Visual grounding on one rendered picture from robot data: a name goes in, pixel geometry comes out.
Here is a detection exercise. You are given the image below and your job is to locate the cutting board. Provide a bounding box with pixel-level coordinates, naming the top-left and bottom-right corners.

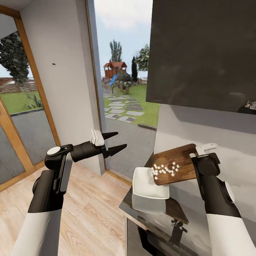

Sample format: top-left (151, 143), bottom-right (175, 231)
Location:
top-left (150, 143), bottom-right (199, 186)

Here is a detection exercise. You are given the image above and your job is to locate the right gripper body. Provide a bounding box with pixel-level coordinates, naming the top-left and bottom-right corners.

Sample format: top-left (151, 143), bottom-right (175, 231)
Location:
top-left (191, 153), bottom-right (220, 164)

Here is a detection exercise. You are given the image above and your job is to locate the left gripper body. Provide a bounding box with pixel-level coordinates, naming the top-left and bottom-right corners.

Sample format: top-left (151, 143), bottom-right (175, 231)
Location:
top-left (81, 141), bottom-right (108, 159)

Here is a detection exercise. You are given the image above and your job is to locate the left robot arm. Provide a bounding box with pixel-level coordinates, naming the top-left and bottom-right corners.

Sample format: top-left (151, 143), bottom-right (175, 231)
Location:
top-left (9, 129), bottom-right (127, 256)

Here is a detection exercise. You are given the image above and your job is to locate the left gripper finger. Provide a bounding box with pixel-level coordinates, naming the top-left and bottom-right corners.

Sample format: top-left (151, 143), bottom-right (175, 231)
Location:
top-left (101, 132), bottom-right (118, 140)
top-left (107, 144), bottom-right (127, 156)

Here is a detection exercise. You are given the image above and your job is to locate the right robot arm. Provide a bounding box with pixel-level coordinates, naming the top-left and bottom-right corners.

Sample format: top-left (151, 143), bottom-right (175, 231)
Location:
top-left (191, 143), bottom-right (256, 256)

